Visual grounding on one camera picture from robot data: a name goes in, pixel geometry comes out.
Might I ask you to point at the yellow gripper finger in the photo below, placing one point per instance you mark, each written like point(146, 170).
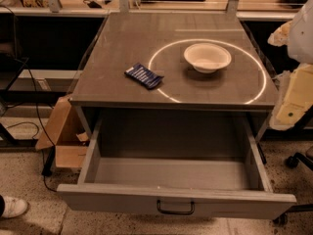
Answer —
point(295, 97)

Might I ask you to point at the blue rxbar blueberry wrapper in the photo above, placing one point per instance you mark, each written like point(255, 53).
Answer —
point(144, 76)

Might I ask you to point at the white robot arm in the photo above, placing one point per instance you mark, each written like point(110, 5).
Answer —
point(297, 35)

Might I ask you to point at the grey open top drawer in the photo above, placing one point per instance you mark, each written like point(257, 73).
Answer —
point(137, 157)

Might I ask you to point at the grey cabinet with dark top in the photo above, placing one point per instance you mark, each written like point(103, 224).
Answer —
point(158, 42)

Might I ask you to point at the black office chair base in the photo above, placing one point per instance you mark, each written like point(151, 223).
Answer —
point(292, 162)

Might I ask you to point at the white paper bowl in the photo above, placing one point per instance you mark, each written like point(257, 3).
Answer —
point(207, 57)

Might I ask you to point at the brown cardboard box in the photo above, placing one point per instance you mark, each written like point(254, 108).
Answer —
point(65, 133)

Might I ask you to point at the white sneaker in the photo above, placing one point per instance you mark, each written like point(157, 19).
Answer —
point(11, 207)

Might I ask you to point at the black drawer handle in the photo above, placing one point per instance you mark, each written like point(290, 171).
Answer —
point(175, 208)

